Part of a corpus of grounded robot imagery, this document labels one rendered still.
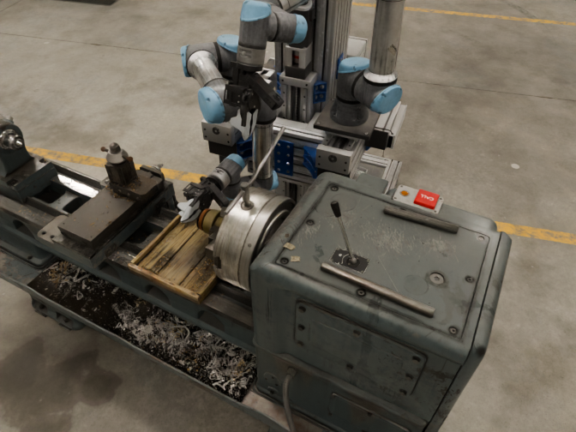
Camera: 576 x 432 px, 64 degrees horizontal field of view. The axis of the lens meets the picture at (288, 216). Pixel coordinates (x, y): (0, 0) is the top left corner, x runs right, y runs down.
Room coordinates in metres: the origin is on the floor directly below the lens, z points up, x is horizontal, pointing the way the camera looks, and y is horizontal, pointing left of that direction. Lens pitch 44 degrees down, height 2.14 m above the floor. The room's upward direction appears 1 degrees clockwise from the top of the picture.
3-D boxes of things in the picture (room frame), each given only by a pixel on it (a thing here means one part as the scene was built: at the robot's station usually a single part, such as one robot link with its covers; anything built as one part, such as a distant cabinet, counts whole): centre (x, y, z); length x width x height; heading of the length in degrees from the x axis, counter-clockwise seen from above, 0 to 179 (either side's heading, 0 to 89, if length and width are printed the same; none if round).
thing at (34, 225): (1.27, 0.66, 0.77); 1.55 x 0.34 x 0.19; 63
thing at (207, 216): (1.05, 0.24, 1.08); 0.09 x 0.09 x 0.09; 63
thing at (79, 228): (1.29, 0.66, 0.95); 0.43 x 0.17 x 0.05; 153
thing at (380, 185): (1.05, -0.25, 1.24); 0.09 x 0.08 x 0.03; 63
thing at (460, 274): (0.82, -0.26, 1.06); 0.59 x 0.48 x 0.39; 63
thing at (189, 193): (1.20, 0.30, 1.08); 0.12 x 0.09 x 0.08; 153
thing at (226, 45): (1.75, 0.23, 1.33); 0.13 x 0.12 x 0.14; 110
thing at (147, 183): (1.33, 0.60, 0.99); 0.20 x 0.10 x 0.05; 63
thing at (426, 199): (0.98, -0.40, 1.26); 0.06 x 0.06 x 0.02; 63
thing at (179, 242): (1.10, 0.34, 0.89); 0.36 x 0.30 x 0.04; 153
